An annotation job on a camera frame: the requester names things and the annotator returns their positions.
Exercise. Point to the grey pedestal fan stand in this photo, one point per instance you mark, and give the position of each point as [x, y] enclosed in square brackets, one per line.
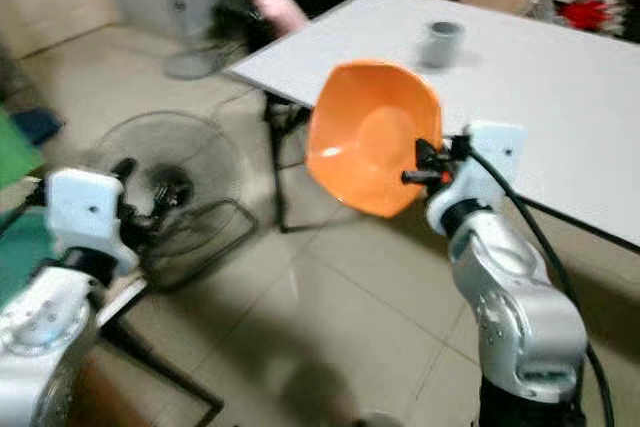
[190, 62]

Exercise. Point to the green board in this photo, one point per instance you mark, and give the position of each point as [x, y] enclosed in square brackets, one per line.
[16, 152]

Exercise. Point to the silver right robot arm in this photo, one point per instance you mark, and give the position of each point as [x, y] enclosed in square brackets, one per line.
[510, 297]

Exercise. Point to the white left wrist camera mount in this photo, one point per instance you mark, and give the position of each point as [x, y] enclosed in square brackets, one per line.
[88, 212]

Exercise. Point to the black robot leg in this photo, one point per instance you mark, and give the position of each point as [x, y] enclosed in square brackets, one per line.
[530, 412]

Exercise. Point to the pink cushion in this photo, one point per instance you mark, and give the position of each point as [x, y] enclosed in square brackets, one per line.
[278, 7]

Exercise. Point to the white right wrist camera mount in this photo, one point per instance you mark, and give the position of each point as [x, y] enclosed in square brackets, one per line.
[485, 172]

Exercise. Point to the orange plastic bowl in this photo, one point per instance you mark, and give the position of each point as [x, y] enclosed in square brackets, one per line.
[370, 137]

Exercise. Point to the black metal floor frame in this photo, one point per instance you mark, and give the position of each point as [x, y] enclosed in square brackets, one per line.
[170, 372]

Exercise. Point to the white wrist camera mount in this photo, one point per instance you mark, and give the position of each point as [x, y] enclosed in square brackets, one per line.
[88, 212]
[485, 172]

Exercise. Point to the red and white plush toy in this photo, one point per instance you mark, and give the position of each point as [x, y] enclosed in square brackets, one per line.
[590, 9]

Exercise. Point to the grey cup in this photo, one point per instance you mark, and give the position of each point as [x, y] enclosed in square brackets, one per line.
[442, 45]

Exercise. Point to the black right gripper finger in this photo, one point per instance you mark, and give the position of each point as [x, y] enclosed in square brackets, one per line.
[426, 157]

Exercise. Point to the teal round stool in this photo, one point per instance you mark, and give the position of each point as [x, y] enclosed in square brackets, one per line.
[22, 252]

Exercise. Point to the white folding table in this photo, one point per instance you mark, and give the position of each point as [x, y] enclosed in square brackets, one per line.
[540, 87]

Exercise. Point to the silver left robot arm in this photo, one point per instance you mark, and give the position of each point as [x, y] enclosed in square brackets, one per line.
[40, 337]

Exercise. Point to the small blue box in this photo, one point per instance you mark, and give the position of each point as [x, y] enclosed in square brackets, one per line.
[44, 125]

